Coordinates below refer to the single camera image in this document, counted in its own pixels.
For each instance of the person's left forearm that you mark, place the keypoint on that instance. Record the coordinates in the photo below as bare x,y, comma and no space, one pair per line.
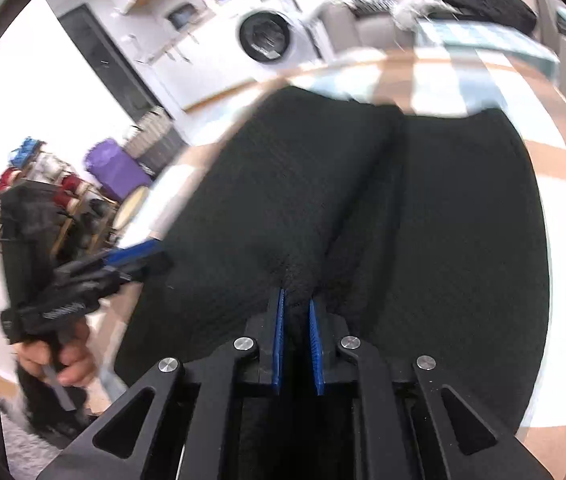
48,415

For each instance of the wooden shoe rack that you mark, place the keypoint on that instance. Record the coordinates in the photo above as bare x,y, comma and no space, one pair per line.
73,190

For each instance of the brown checked tablecloth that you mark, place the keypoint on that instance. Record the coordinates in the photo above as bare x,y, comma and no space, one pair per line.
563,160

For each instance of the person's left hand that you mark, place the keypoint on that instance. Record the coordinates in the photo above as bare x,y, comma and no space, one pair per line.
80,360

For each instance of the purple bag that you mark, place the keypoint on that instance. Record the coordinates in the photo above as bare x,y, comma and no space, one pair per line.
115,170

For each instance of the dark door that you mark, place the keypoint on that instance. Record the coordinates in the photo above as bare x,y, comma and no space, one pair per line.
108,60

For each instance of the wicker laundry basket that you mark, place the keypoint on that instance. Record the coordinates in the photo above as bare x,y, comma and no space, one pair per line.
155,140

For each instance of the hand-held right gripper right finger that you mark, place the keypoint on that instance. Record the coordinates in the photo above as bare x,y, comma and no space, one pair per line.
316,347

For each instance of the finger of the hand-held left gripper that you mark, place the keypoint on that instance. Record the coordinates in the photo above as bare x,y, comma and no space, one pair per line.
148,269
133,255

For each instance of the cream waste bin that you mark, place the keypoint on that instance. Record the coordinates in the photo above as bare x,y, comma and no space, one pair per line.
130,210

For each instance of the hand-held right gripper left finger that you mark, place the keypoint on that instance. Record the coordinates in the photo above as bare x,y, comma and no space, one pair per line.
277,342

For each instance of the grey sofa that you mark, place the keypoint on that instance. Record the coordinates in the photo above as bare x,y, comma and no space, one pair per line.
368,30

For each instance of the blue checked tablecloth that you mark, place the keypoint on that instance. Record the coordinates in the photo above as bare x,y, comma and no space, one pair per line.
488,40

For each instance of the grey white garment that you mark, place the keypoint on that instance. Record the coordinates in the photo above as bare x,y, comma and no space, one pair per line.
413,10

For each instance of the white washing machine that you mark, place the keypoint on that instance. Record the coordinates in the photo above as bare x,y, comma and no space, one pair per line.
273,30

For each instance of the black knit sweater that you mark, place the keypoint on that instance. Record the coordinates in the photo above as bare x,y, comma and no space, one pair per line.
363,210

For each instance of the grey shaggy rug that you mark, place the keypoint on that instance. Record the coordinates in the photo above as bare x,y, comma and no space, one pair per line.
13,455

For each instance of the black cooking pot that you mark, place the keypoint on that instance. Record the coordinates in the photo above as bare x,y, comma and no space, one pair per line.
182,15

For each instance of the white kitchen counter cabinet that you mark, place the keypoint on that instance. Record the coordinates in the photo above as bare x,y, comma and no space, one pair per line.
203,70

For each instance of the black puffer jacket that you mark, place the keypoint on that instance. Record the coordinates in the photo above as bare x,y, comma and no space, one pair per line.
478,0

